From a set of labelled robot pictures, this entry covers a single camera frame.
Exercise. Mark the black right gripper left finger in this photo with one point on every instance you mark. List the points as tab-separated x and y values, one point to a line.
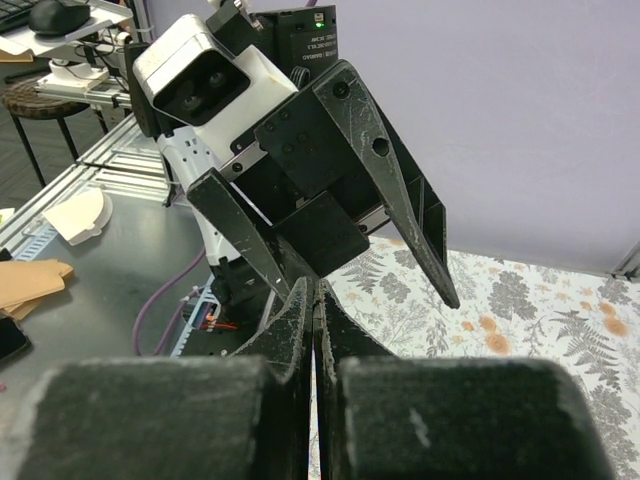
242	416

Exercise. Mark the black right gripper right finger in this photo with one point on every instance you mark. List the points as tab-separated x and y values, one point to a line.
381	416

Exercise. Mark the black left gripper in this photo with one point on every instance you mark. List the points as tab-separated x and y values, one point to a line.
292	201

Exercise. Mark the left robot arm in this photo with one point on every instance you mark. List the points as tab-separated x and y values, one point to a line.
303	44

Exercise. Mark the floral patterned tablecloth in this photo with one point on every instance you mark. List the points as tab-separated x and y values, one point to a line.
588	324

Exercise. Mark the white plastic part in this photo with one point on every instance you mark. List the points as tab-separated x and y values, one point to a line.
81	217

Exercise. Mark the black smartphone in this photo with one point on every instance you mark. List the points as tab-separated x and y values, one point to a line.
14	343

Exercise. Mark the brown cardboard pieces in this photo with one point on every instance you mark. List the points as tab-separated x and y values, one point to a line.
24	284

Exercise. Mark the round wooden stool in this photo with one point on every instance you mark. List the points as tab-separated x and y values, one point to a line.
22	101

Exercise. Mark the black computer mouse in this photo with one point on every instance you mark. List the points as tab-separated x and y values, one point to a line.
52	18

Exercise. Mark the black keyboard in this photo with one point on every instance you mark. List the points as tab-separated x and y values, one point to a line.
15	14

